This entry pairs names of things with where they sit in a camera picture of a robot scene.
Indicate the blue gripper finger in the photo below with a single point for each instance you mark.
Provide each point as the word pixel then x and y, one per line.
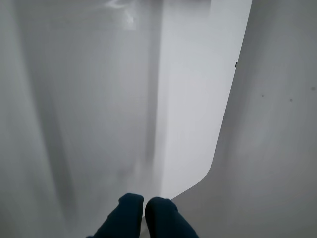
pixel 123 213
pixel 163 218

